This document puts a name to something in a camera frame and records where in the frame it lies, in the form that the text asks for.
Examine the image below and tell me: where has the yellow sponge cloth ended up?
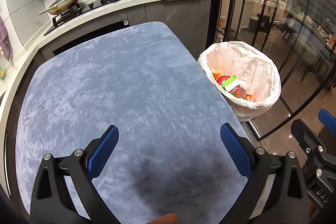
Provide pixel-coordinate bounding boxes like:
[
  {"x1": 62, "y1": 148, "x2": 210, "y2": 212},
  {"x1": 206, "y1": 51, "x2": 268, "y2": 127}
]
[{"x1": 209, "y1": 67, "x2": 224, "y2": 80}]

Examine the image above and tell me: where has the brass wok with lid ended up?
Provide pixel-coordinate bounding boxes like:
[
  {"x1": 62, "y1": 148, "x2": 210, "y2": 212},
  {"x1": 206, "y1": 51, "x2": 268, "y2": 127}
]
[{"x1": 39, "y1": 0, "x2": 81, "y2": 16}]

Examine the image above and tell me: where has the built-in black oven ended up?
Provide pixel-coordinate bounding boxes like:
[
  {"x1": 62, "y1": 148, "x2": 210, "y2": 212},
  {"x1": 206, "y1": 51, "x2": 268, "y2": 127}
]
[{"x1": 52, "y1": 19, "x2": 131, "y2": 57}]

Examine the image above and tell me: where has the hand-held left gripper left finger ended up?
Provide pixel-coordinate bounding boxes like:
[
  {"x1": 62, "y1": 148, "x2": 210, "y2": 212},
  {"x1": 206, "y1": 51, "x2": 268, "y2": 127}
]
[{"x1": 30, "y1": 124, "x2": 120, "y2": 224}]

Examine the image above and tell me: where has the red noodle packet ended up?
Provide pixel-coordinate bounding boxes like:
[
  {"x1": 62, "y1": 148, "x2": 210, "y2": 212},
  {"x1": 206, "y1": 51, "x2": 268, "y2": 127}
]
[{"x1": 215, "y1": 74, "x2": 231, "y2": 86}]

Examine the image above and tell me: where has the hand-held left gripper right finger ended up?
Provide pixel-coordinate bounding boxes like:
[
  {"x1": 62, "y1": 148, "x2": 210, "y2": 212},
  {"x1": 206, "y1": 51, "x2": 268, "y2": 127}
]
[{"x1": 220, "y1": 123, "x2": 310, "y2": 224}]

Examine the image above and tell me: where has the black gas stove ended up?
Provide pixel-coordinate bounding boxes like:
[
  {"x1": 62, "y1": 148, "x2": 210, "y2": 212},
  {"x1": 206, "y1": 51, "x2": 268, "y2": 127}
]
[{"x1": 44, "y1": 0, "x2": 138, "y2": 36}]

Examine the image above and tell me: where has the trash bin with white liner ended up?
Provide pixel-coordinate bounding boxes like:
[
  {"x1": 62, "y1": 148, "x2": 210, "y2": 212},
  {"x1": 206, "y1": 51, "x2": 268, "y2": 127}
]
[{"x1": 198, "y1": 40, "x2": 282, "y2": 122}]

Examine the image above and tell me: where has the blue-grey velvet tablecloth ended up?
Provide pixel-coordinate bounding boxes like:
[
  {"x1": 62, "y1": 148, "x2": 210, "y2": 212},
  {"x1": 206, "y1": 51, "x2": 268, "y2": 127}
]
[{"x1": 15, "y1": 21, "x2": 252, "y2": 224}]

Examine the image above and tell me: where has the green cardboard box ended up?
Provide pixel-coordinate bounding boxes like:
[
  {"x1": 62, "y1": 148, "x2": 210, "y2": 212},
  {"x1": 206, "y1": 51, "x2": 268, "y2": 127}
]
[{"x1": 220, "y1": 76, "x2": 241, "y2": 96}]

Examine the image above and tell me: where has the person's left hand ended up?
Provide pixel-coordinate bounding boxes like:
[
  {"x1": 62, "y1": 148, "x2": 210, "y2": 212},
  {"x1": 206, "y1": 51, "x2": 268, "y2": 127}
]
[{"x1": 147, "y1": 213, "x2": 180, "y2": 224}]

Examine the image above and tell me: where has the black bag with heart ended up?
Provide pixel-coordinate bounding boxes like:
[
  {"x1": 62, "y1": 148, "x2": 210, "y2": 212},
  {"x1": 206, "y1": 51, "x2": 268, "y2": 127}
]
[{"x1": 259, "y1": 15, "x2": 271, "y2": 30}]

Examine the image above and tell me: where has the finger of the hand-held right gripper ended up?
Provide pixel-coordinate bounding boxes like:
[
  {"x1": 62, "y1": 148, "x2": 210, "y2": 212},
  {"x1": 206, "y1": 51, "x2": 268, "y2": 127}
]
[
  {"x1": 318, "y1": 109, "x2": 336, "y2": 140},
  {"x1": 291, "y1": 119, "x2": 336, "y2": 178}
]

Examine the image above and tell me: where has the purple hanging cloth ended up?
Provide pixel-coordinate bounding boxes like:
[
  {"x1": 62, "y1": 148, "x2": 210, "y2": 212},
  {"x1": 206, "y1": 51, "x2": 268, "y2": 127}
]
[{"x1": 0, "y1": 18, "x2": 13, "y2": 62}]

